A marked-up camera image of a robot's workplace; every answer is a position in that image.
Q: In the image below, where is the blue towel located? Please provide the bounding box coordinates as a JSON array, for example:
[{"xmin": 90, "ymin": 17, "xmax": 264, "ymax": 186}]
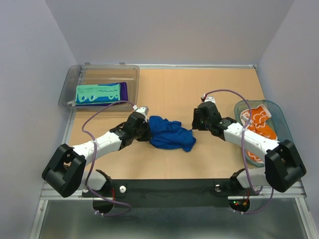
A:
[{"xmin": 149, "ymin": 116, "xmax": 196, "ymax": 152}]

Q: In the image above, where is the purple towel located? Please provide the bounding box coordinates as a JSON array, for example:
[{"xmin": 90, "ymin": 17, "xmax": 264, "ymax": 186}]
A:
[{"xmin": 81, "ymin": 82, "xmax": 129, "ymax": 106}]

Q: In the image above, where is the yellow towel teal trim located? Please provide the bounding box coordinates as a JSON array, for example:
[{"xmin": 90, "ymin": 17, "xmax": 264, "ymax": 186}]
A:
[{"xmin": 67, "ymin": 83, "xmax": 121, "ymax": 106}]

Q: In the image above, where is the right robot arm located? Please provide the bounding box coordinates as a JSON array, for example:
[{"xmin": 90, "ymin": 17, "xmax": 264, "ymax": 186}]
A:
[{"xmin": 192, "ymin": 101, "xmax": 307, "ymax": 194}]

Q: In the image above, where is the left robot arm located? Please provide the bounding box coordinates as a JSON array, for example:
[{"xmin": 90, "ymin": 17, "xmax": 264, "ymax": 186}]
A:
[{"xmin": 42, "ymin": 107, "xmax": 151, "ymax": 198}]

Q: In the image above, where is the orange white patterned towel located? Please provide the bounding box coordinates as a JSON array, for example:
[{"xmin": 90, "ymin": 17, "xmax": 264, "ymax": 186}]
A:
[{"xmin": 240, "ymin": 104, "xmax": 278, "ymax": 166}]

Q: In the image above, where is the teal plastic bin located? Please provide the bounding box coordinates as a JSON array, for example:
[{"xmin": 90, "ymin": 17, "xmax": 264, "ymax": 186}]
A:
[{"xmin": 234, "ymin": 100, "xmax": 293, "ymax": 167}]

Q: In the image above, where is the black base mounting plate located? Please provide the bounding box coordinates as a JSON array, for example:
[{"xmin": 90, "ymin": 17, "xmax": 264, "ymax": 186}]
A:
[{"xmin": 81, "ymin": 178, "xmax": 260, "ymax": 216}]

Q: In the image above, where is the smoky clear plastic bin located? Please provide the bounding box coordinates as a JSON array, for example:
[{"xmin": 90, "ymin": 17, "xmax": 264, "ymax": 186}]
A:
[{"xmin": 58, "ymin": 64, "xmax": 140, "ymax": 112}]

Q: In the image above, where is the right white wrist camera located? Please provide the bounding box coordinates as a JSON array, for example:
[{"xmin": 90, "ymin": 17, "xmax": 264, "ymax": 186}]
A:
[{"xmin": 201, "ymin": 94, "xmax": 216, "ymax": 104}]

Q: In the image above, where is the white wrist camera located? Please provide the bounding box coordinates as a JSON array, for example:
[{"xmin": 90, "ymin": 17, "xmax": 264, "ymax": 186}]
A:
[
  {"xmin": 201, "ymin": 94, "xmax": 216, "ymax": 104},
  {"xmin": 133, "ymin": 105, "xmax": 149, "ymax": 116}
]

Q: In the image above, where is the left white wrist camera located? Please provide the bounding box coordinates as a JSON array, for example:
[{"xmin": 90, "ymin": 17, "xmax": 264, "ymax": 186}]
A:
[{"xmin": 133, "ymin": 105, "xmax": 149, "ymax": 116}]

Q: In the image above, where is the aluminium frame rail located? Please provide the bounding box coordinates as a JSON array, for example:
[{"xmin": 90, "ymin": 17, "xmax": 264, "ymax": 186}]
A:
[{"xmin": 39, "ymin": 68, "xmax": 317, "ymax": 239}]

